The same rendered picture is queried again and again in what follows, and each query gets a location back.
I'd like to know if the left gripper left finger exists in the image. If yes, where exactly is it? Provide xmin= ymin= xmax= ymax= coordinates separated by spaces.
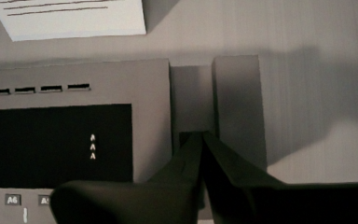
xmin=48 ymin=132 xmax=203 ymax=224

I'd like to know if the white printed sheet with green banner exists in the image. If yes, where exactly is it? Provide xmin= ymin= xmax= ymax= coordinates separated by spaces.
xmin=0 ymin=0 xmax=145 ymax=41

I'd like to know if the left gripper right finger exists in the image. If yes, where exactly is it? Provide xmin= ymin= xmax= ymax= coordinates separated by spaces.
xmin=201 ymin=132 xmax=358 ymax=224

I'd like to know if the grey laminator with black power cord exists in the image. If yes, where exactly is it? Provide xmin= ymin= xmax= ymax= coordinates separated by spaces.
xmin=0 ymin=55 xmax=268 ymax=224

